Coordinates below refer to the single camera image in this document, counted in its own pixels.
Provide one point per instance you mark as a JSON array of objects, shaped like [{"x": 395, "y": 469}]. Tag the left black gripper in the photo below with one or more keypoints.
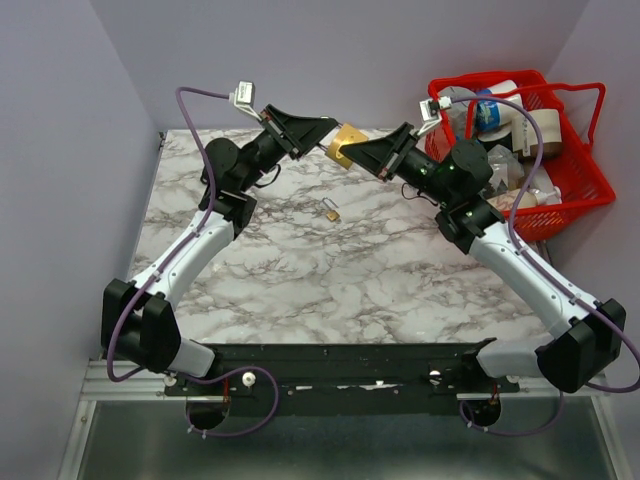
[{"x": 300, "y": 133}]

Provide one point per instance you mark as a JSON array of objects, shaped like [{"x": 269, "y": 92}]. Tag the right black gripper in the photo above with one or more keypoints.
[{"x": 384, "y": 155}]

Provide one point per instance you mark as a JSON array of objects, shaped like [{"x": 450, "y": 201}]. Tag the large brass padlock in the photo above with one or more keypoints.
[{"x": 346, "y": 135}]

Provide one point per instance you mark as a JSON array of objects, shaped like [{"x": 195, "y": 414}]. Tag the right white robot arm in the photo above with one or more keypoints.
[{"x": 581, "y": 332}]

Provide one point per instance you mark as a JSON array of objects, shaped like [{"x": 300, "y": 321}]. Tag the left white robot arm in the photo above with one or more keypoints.
[{"x": 138, "y": 319}]

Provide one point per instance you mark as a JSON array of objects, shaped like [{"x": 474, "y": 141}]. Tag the small brass padlock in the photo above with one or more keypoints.
[{"x": 331, "y": 209}]

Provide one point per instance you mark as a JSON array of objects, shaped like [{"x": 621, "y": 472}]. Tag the grey crumpled bag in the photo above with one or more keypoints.
[{"x": 458, "y": 112}]

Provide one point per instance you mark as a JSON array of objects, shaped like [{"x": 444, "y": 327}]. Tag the clear plastic bag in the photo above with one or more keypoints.
[{"x": 507, "y": 171}]

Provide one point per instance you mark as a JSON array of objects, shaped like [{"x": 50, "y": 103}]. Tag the white blue paper cup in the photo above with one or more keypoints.
[{"x": 490, "y": 115}]

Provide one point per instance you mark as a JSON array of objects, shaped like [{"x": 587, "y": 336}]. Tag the beige lotion pump bottle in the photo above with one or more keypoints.
[{"x": 532, "y": 197}]

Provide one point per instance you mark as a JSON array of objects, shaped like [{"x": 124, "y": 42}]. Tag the beige tape roll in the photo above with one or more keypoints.
[{"x": 544, "y": 134}]

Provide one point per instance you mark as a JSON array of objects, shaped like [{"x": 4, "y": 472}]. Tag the red plastic basket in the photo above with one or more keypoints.
[{"x": 583, "y": 186}]

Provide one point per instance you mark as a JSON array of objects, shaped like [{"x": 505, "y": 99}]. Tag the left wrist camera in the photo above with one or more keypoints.
[{"x": 242, "y": 99}]

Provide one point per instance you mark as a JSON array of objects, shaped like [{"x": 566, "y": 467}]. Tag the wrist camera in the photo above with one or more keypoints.
[
  {"x": 242, "y": 99},
  {"x": 431, "y": 112}
]

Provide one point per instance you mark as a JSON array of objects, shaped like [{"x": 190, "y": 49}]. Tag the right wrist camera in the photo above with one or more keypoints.
[{"x": 431, "y": 112}]

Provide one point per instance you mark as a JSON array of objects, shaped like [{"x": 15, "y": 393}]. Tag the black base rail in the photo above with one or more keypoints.
[{"x": 343, "y": 379}]

